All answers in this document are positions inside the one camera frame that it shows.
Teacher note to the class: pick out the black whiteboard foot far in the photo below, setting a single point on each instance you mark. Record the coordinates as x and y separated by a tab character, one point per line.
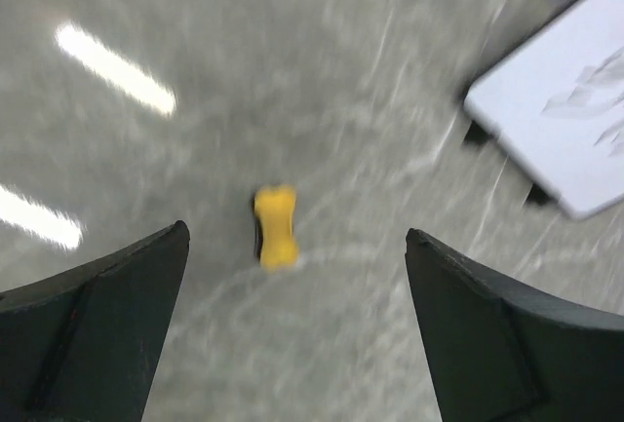
476	135

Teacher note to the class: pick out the yellow bone-shaped eraser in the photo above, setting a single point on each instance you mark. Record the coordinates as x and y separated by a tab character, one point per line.
273	210

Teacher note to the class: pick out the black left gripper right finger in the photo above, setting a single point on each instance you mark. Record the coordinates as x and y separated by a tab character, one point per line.
500	350

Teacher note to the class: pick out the white whiteboard black frame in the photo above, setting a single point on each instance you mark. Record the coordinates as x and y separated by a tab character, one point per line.
554	105

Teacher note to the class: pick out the black whiteboard foot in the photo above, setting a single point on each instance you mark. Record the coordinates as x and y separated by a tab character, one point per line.
476	135
537	196

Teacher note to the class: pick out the black whiteboard foot near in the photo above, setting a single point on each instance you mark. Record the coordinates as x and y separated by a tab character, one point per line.
537	196

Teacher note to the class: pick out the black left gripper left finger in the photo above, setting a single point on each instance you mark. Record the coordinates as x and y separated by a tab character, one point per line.
84	344

